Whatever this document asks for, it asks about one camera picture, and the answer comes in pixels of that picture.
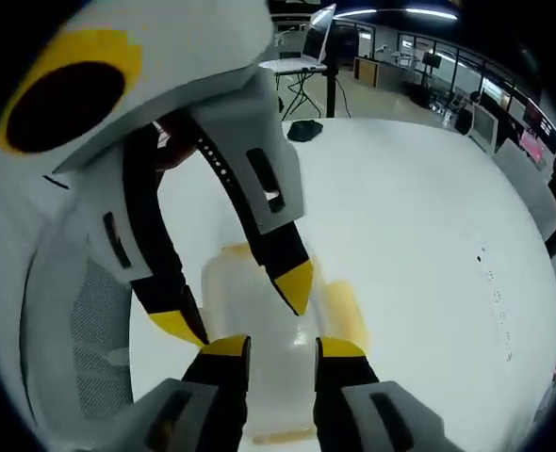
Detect ceiling light strip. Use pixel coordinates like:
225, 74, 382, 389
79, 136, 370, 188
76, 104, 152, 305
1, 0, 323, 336
332, 6, 459, 21

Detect black tripod stand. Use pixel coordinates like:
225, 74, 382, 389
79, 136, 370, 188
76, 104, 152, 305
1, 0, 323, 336
323, 60, 353, 119

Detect person's left hand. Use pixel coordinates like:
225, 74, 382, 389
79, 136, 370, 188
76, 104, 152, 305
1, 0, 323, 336
153, 120, 198, 171

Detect clear plastic box yellow buckles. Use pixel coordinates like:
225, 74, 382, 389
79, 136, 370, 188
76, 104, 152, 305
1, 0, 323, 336
201, 243, 369, 446

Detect grey mesh office chair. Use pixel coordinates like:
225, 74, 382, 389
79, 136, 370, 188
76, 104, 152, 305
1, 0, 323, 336
17, 244, 134, 425

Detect wooden cabinet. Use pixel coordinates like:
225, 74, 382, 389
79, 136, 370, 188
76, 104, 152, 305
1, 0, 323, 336
352, 56, 382, 89

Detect white chair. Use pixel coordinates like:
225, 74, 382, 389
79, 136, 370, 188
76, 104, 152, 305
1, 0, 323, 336
465, 100, 501, 153

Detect pink lit screen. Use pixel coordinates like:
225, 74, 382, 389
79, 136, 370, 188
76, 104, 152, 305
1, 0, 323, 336
520, 101, 556, 167

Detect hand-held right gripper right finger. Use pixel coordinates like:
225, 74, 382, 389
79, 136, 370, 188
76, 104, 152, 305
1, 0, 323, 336
312, 335, 466, 452

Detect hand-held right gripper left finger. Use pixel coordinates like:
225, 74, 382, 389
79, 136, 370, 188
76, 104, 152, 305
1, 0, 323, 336
143, 334, 253, 452

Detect white laptop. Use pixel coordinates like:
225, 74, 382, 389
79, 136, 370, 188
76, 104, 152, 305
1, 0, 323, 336
258, 3, 338, 74

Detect black pouch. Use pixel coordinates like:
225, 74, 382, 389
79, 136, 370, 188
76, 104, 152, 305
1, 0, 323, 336
286, 119, 325, 143

